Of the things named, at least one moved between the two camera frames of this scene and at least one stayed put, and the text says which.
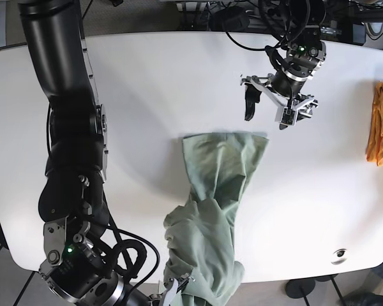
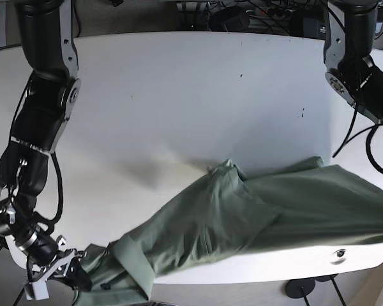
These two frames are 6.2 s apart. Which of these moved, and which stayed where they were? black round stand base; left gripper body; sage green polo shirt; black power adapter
Moved: sage green polo shirt; left gripper body
Stayed: black power adapter; black round stand base
